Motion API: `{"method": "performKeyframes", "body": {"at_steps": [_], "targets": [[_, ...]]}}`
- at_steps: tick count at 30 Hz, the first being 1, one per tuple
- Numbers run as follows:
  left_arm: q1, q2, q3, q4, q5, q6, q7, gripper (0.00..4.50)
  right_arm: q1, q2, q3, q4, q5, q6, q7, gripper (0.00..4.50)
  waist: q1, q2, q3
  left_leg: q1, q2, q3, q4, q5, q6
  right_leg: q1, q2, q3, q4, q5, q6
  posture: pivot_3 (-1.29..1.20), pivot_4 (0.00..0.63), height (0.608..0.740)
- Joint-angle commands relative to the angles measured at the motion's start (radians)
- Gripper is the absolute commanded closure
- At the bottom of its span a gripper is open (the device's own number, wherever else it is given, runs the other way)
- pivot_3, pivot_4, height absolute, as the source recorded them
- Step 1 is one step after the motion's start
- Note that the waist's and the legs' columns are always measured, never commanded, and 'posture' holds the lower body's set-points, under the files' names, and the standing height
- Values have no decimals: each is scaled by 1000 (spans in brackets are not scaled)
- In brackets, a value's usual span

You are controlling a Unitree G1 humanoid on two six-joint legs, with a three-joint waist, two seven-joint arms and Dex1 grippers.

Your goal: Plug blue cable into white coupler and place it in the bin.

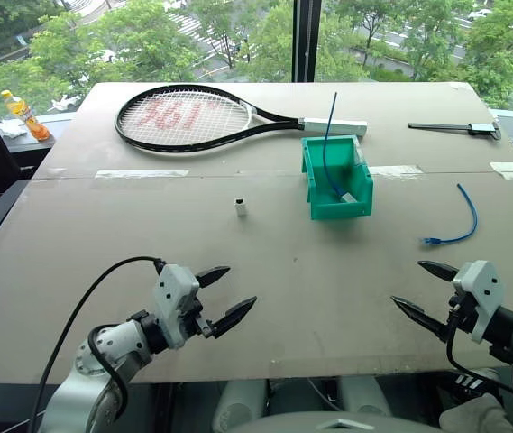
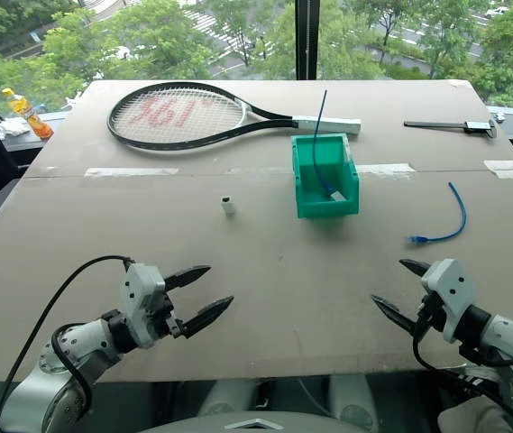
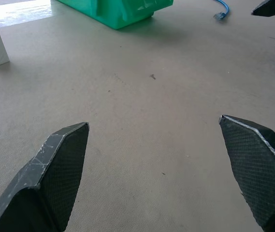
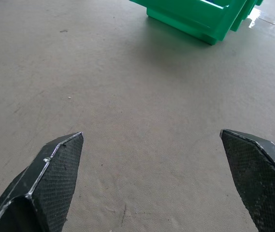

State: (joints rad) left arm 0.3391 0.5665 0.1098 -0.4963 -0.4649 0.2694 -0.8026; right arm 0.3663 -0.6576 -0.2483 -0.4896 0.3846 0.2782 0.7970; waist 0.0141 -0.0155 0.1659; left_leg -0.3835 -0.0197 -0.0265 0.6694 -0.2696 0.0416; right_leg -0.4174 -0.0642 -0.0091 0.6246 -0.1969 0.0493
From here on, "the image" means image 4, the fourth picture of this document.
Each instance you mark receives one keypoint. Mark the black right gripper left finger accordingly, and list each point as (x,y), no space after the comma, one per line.
(47,183)

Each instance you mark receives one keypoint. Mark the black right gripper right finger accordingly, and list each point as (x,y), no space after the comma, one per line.
(260,183)

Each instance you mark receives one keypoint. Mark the green plastic storage bin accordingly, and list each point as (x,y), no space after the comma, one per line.
(188,17)
(244,14)

